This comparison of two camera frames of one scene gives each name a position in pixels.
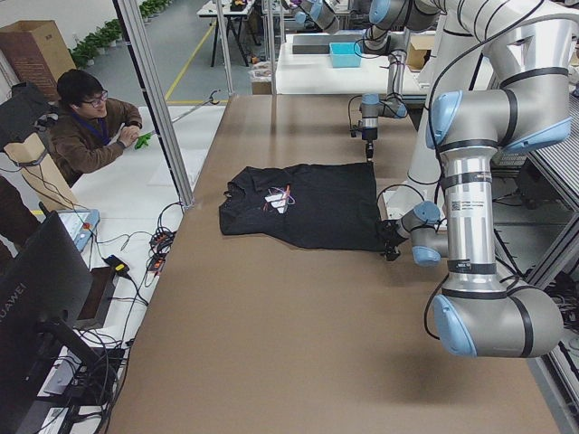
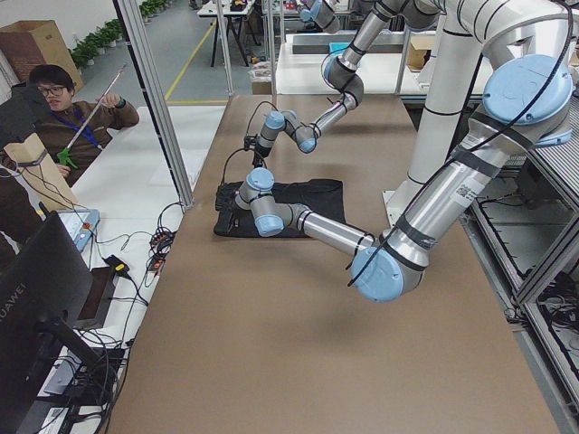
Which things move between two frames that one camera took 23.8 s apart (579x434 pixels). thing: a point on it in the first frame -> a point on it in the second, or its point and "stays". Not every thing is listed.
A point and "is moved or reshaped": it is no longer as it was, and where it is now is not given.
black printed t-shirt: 319,205 is moved or reshaped
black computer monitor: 46,289 stays
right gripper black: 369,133 -> 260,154
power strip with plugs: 160,243 stays
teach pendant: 80,223 stays
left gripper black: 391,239 -> 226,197
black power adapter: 118,266 stays
